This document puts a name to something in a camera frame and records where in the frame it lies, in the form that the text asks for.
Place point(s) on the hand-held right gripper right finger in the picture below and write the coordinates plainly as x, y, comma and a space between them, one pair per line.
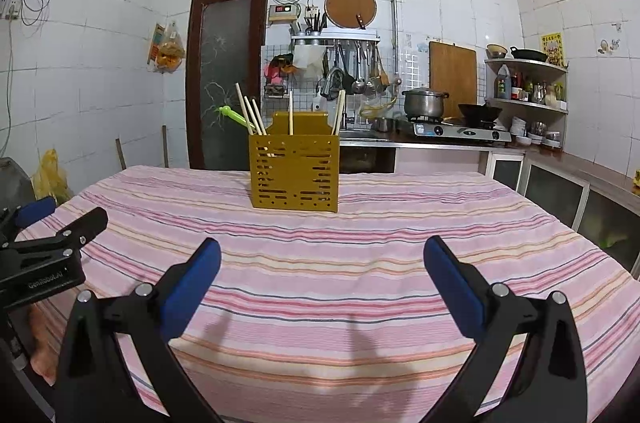
452, 285

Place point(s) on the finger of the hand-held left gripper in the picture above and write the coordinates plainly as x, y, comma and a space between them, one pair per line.
35, 210
75, 228

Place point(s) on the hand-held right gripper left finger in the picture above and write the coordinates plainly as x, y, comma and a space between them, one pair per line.
192, 285

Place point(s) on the yellow perforated utensil holder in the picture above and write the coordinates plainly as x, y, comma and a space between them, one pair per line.
295, 173

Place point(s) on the wooden chopstick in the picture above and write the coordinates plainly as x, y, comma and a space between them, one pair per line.
244, 105
259, 118
252, 115
337, 113
341, 112

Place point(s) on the row of hanging kitchen utensils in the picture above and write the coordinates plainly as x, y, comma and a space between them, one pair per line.
357, 73

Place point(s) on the person's left hand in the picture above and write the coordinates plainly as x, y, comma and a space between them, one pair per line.
45, 338

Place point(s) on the yellow plastic bag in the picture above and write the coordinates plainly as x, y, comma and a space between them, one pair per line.
52, 180

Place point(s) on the short wooden stick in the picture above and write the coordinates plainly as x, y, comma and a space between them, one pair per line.
121, 155

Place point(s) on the long wooden stick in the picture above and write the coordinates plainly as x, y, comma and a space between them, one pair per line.
164, 148

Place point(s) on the pink striped tablecloth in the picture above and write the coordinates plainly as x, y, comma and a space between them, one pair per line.
320, 223

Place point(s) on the kitchen counter cabinets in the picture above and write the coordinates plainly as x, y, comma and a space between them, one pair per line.
565, 188

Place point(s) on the gas stove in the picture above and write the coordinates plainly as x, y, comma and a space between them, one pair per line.
465, 134

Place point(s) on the stack of white bowls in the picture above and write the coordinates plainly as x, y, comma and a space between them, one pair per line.
535, 133

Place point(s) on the small steel pot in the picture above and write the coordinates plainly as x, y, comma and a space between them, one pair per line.
383, 124

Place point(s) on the steel cooking pot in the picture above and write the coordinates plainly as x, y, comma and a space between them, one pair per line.
424, 104

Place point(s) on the orange plastic bag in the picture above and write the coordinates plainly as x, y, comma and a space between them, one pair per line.
167, 50

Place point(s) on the white power strip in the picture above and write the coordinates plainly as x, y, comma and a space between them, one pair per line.
11, 8

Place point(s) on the row of condiment bottles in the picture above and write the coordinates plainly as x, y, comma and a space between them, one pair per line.
520, 88

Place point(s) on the brown framed glass door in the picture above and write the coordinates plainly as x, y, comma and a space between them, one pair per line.
225, 78

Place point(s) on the yellow carton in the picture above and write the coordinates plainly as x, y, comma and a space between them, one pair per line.
636, 183

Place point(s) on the wooden cutting board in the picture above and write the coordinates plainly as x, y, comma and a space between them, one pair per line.
452, 73

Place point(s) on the white dish soap bottle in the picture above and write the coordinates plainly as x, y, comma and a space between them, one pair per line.
318, 104

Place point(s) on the pink rubber gloves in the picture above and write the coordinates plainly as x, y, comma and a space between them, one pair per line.
277, 70

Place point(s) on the white corner shelf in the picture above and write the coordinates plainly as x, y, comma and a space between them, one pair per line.
530, 64

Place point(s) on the ceramic bowl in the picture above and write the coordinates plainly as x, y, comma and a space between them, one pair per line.
496, 51

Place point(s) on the white hanging cloth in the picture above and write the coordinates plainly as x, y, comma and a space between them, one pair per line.
306, 57

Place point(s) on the white electric box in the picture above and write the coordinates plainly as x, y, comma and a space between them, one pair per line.
282, 13

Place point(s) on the knife holder with knives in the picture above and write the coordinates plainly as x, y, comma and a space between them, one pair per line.
312, 22

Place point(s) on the round wooden lid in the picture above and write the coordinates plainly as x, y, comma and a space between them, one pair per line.
350, 5

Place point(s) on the yellow wall poster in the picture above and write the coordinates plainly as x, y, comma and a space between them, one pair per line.
551, 49

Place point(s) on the metal wall rack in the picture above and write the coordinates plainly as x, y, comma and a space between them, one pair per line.
335, 37

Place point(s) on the cartoon wall sticker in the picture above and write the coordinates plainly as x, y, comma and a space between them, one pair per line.
607, 45

